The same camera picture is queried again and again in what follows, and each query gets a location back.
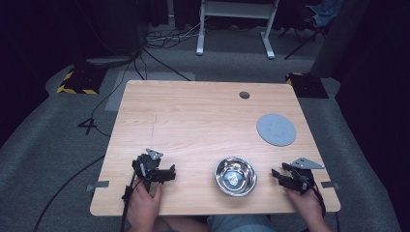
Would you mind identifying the person's blue shorts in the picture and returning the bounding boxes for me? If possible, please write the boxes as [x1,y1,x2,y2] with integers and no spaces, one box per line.
[206,214,275,232]

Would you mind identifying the stainless steel bowl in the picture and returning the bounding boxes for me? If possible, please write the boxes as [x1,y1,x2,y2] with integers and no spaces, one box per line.
[214,156,258,198]

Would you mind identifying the right hand-held gripper cable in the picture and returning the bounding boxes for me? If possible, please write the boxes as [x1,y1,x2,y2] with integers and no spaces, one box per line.
[308,180,327,218]

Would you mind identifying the black tape floor mark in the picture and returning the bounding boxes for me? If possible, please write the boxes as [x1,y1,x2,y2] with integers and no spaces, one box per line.
[76,117,99,136]

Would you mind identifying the person's bare leg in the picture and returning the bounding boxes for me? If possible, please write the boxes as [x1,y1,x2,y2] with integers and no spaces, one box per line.
[154,216,211,232]

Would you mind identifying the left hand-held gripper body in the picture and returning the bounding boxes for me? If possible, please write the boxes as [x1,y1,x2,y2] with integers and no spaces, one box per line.
[131,148,164,191]

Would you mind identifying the blue cloth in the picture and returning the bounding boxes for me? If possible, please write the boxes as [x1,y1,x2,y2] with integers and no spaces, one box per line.
[309,0,345,28]

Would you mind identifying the black folding chair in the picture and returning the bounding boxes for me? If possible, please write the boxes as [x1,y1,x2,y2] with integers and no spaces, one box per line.
[278,6,333,61]

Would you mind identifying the black floor cable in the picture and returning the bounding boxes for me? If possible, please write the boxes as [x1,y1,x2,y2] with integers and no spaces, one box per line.
[141,47,192,82]
[32,154,106,232]
[90,59,133,137]

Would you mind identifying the black yellow striped stand base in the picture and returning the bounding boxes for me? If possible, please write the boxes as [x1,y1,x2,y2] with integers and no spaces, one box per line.
[56,65,108,96]
[284,72,330,100]

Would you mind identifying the white metal desk frame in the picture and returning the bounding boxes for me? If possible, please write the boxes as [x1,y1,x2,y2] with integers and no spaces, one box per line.
[195,0,280,60]

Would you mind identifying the hand-held gripper cable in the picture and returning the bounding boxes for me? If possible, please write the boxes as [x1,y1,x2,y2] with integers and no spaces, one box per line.
[120,172,138,232]
[308,180,327,218]

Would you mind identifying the person's right hand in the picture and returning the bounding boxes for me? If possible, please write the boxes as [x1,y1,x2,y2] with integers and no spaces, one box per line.
[284,188,325,224]

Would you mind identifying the grey round mat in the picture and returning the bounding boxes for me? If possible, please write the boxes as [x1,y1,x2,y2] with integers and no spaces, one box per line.
[256,113,297,148]

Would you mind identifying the left hand-held gripper cable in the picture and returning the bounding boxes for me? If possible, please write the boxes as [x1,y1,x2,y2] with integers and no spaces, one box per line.
[120,172,138,232]

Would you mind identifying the person's left hand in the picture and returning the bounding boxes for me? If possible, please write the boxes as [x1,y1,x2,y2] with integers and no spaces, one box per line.
[126,182,163,228]

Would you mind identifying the tangle of floor cables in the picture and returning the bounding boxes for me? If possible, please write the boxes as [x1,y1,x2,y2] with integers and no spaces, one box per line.
[144,17,211,50]

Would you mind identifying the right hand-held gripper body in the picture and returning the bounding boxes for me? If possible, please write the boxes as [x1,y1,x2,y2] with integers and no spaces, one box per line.
[288,157,326,195]

